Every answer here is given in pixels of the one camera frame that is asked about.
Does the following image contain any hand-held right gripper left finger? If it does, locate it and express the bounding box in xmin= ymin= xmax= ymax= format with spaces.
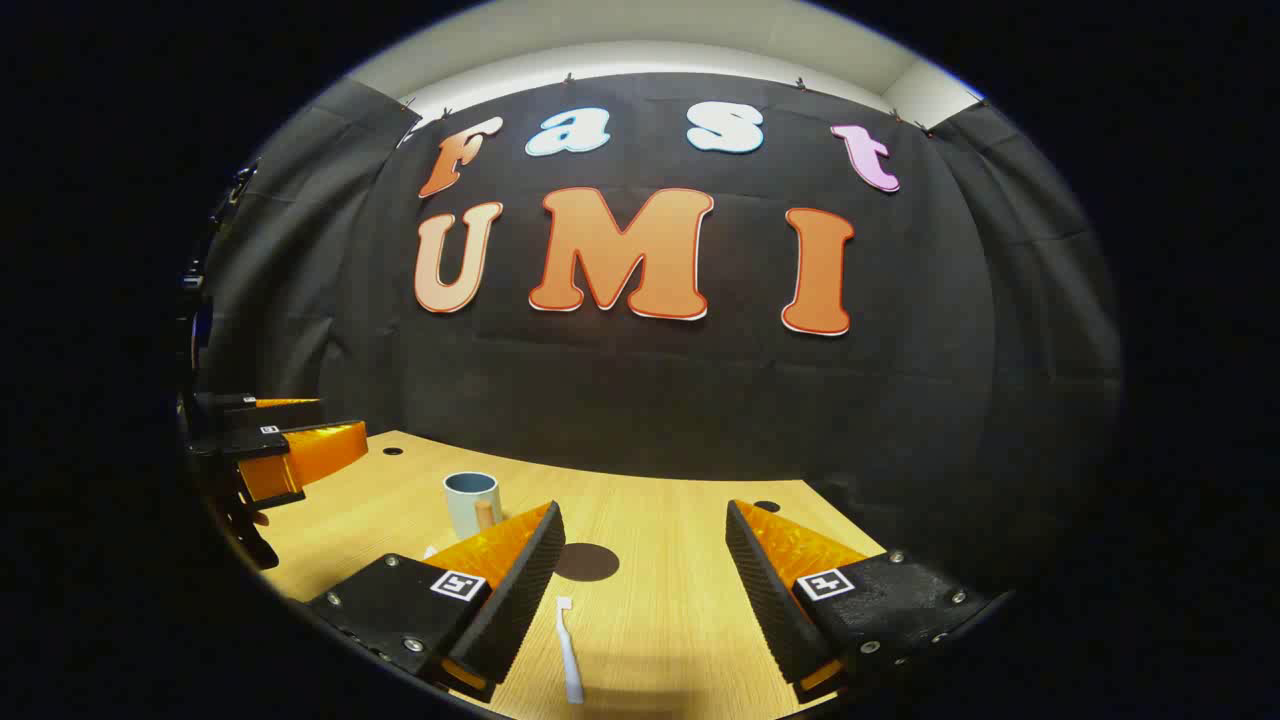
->
xmin=305 ymin=500 xmax=566 ymax=703

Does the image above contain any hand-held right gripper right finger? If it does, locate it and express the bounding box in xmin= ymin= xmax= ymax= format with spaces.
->
xmin=724 ymin=498 xmax=1013 ymax=701

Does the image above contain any white toothbrush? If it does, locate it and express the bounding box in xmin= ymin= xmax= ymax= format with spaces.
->
xmin=555 ymin=596 xmax=587 ymax=706

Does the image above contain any dark brown round coaster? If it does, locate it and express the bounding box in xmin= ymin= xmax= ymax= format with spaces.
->
xmin=553 ymin=543 xmax=621 ymax=583

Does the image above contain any pale blue cup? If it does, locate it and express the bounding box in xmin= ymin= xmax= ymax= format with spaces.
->
xmin=443 ymin=471 xmax=503 ymax=542

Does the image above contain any wooden desktop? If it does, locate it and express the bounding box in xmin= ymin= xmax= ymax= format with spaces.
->
xmin=255 ymin=430 xmax=891 ymax=720

